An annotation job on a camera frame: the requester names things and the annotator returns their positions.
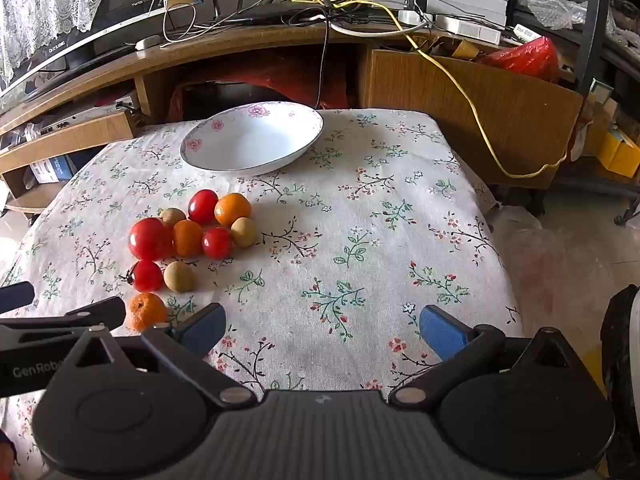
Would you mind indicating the bubble wrap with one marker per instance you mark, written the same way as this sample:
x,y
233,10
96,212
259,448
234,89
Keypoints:
x,y
545,7

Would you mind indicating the tan longan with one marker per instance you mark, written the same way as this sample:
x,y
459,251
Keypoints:
x,y
244,232
172,216
179,276

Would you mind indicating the large red apple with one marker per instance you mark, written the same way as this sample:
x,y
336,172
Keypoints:
x,y
148,239

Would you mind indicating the dark cloth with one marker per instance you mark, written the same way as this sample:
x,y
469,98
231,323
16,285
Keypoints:
x,y
617,360

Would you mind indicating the red plastic bag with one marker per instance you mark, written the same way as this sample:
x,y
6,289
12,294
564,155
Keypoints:
x,y
530,57

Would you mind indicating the white lace cloth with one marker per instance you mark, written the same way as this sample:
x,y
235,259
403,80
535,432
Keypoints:
x,y
45,0

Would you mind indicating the small white adapter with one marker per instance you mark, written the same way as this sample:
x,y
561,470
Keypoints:
x,y
147,43

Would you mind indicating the blue and white box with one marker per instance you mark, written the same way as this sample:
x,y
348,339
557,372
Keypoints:
x,y
52,169

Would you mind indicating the white labelled box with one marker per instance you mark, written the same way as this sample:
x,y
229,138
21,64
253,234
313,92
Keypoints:
x,y
522,32

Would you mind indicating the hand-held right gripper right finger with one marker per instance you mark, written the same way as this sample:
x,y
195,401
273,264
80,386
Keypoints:
x,y
442,332

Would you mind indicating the white power strip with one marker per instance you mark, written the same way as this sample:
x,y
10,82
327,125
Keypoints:
x,y
470,29

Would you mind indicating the silver media player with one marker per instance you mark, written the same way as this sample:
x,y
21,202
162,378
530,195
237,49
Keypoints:
x,y
85,116

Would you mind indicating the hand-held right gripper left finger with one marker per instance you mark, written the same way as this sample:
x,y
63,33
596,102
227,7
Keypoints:
x,y
205,329

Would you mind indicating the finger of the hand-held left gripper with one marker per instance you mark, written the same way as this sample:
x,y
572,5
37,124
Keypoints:
x,y
100,312
15,296

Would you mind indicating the dark metal rack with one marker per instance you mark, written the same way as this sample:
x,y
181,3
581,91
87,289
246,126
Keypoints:
x,y
597,10

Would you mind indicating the clear plastic bag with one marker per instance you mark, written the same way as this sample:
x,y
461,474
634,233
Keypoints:
x,y
22,135

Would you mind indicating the red cherry tomato with stem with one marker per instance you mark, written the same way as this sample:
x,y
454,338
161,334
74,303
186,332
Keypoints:
x,y
147,276

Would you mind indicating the yellow box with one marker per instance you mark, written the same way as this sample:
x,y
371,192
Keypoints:
x,y
620,152

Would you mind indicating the small orange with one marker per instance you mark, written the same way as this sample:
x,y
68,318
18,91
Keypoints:
x,y
146,311
188,238
233,209

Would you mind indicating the floral tablecloth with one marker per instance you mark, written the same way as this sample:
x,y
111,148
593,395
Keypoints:
x,y
325,240

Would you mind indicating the white floral plate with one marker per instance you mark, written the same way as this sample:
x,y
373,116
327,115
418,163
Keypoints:
x,y
250,145

